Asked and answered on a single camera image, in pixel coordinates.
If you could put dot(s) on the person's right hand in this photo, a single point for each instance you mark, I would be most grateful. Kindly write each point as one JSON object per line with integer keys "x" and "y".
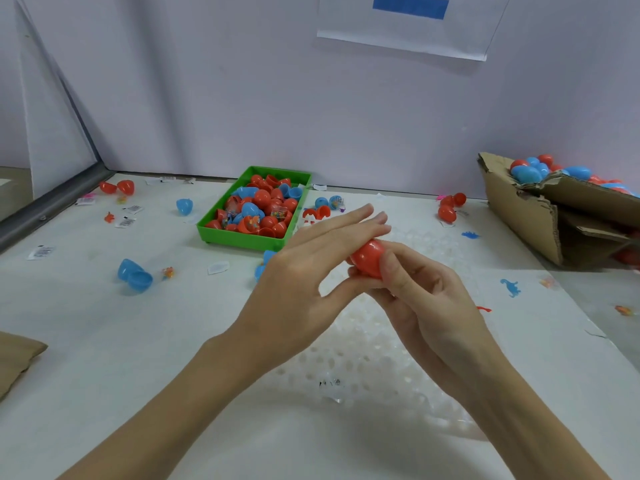
{"x": 435, "y": 315}

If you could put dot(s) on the person's left hand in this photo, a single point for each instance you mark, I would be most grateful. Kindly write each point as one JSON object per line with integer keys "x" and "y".
{"x": 290, "y": 305}

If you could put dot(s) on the small capsule cluster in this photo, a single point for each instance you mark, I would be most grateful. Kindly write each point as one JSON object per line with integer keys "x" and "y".
{"x": 325, "y": 207}

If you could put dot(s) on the pile of capsule halves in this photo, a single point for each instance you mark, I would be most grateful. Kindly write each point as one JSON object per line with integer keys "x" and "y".
{"x": 255, "y": 205}

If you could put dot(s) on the cardboard box of capsules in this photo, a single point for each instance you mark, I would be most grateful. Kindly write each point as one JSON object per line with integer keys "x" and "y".
{"x": 520, "y": 205}

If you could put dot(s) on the single blue egg half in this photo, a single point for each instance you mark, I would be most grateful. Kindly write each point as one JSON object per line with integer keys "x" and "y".
{"x": 184, "y": 206}

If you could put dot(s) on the blue egg shell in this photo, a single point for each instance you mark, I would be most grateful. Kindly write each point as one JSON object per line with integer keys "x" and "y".
{"x": 135, "y": 275}

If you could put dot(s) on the pile of finished eggs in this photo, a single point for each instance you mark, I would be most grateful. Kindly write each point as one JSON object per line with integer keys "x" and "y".
{"x": 575, "y": 172}

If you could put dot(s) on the person's left forearm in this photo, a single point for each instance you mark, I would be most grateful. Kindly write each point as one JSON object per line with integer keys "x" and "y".
{"x": 160, "y": 420}

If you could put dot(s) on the small blue toy piece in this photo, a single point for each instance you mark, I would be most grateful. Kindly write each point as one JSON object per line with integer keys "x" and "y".
{"x": 510, "y": 287}

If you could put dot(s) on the green plastic tray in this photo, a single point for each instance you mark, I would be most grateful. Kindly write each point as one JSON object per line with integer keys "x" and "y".
{"x": 235, "y": 242}

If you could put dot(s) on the clear plastic egg tray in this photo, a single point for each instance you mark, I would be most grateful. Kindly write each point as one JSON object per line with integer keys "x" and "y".
{"x": 350, "y": 370}

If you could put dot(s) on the small orange toy piece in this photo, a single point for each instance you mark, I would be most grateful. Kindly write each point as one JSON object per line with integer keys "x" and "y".
{"x": 168, "y": 272}
{"x": 623, "y": 310}

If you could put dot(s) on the flat brown cardboard sheet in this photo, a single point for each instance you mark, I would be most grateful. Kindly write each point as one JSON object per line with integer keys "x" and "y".
{"x": 18, "y": 360}

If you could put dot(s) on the white paper sign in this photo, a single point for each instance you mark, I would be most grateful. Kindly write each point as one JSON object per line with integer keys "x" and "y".
{"x": 470, "y": 25}

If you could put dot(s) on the clear triangular panel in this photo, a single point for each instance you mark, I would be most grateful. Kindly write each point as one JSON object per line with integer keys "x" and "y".
{"x": 50, "y": 115}

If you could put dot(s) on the grey metal rail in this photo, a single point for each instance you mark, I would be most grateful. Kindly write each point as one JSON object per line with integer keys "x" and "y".
{"x": 50, "y": 210}

